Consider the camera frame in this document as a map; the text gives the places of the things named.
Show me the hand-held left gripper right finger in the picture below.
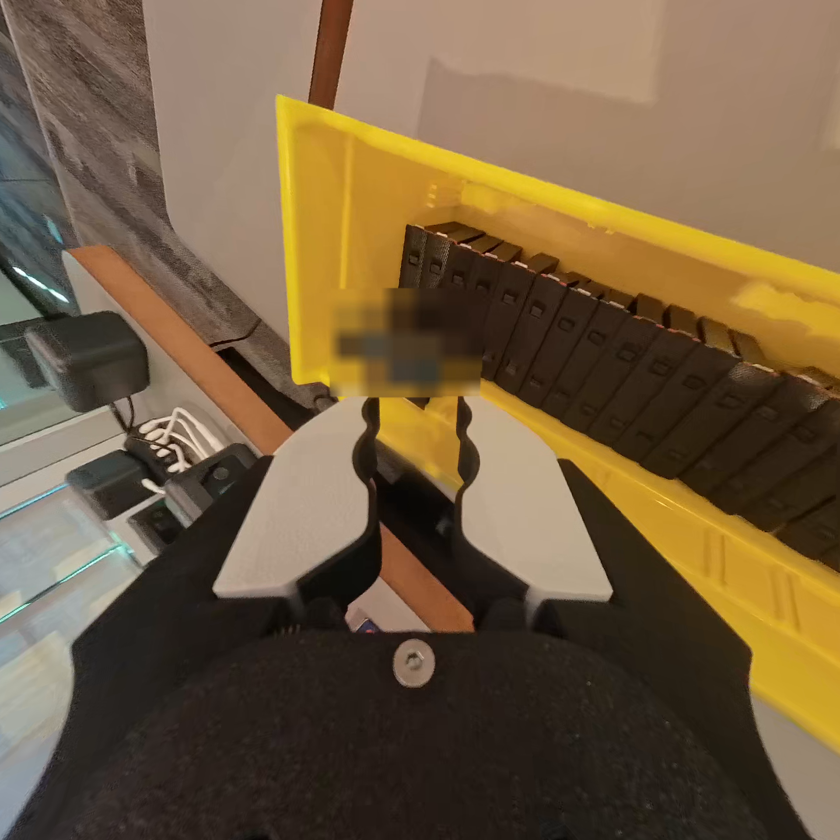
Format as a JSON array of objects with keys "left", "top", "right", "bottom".
[{"left": 453, "top": 394, "right": 615, "bottom": 602}]

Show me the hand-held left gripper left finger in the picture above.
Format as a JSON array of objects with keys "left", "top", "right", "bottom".
[{"left": 212, "top": 394, "right": 383, "bottom": 602}]

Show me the row of black batteries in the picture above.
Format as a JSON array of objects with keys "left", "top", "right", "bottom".
[{"left": 398, "top": 221, "right": 840, "bottom": 573}]

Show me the yellow plastic bin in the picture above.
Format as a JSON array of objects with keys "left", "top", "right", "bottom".
[{"left": 273, "top": 95, "right": 840, "bottom": 760}]

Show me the black battery charger case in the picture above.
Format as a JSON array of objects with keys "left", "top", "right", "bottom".
[
  {"left": 66, "top": 449, "right": 161, "bottom": 519},
  {"left": 132, "top": 444, "right": 259, "bottom": 552}
]

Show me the wooden work table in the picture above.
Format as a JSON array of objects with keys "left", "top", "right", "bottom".
[{"left": 0, "top": 243, "right": 476, "bottom": 840}]

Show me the black power adapter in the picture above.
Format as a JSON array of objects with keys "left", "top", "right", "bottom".
[{"left": 24, "top": 311, "right": 149, "bottom": 416}]

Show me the white coiled cable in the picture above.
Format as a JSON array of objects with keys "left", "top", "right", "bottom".
[{"left": 129, "top": 405, "right": 237, "bottom": 481}]

